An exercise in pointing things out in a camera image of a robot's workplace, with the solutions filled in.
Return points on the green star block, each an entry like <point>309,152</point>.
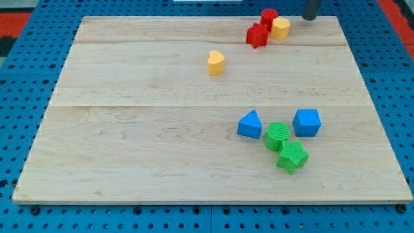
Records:
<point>291,156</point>

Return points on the blue triangle block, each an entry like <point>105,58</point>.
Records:
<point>250,125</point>

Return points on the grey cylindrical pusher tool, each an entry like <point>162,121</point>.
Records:
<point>311,9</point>

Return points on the yellow hexagon block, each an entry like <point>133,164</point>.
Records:
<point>280,28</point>

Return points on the blue cube block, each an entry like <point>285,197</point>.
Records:
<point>306,122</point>

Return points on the red star block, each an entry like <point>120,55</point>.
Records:
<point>257,35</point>

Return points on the green cylinder block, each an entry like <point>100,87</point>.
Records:
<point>276,133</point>

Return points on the red cylinder block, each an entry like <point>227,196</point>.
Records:
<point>267,17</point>

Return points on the yellow heart block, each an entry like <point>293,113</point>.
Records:
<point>216,63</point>

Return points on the light wooden board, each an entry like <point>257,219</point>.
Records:
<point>135,119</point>

